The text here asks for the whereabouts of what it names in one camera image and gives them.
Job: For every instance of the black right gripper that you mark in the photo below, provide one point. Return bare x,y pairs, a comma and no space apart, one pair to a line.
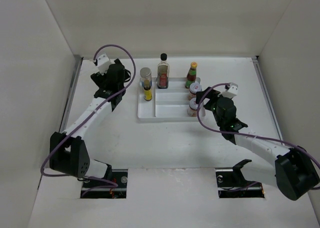
212,95

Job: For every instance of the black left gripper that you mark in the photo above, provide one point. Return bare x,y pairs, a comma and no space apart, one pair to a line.
101,79

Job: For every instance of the orange label spice jar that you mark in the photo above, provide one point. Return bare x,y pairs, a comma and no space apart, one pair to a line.
192,108
193,89

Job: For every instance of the red chili sauce bottle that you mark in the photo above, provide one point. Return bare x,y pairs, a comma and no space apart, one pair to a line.
191,75

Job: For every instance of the white jar silver lid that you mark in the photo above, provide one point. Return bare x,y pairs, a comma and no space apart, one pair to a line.
145,74

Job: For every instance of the small yellow label bottle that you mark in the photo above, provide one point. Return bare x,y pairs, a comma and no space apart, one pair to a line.
147,89

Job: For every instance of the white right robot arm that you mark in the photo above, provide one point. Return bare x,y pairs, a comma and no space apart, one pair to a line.
294,169

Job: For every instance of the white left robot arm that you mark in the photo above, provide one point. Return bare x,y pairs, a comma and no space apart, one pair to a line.
70,148

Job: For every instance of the white divided plastic tray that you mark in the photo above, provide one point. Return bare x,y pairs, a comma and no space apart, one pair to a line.
167,105

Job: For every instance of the dark sauce bottle black cap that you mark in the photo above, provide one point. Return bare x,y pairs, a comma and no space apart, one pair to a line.
163,70

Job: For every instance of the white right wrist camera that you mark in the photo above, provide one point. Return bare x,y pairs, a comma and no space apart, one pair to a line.
231,90

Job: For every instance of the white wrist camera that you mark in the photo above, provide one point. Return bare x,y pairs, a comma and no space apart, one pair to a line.
231,90
102,63

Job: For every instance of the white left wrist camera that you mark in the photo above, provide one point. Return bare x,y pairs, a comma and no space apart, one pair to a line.
102,63

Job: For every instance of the metal rail left edge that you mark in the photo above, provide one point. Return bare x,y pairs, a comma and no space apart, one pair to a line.
71,92

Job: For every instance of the metal rail edge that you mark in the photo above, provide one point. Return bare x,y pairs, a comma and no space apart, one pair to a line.
259,74
71,92

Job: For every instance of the metal rail right edge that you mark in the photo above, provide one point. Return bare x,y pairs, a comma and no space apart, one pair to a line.
259,74

